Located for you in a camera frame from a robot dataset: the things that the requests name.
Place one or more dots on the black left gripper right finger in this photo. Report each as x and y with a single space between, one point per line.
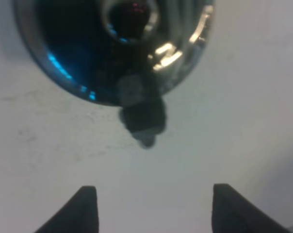
232 213

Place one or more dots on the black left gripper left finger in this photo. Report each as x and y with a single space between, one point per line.
78 215

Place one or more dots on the stainless steel teapot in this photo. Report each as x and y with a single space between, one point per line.
122 53

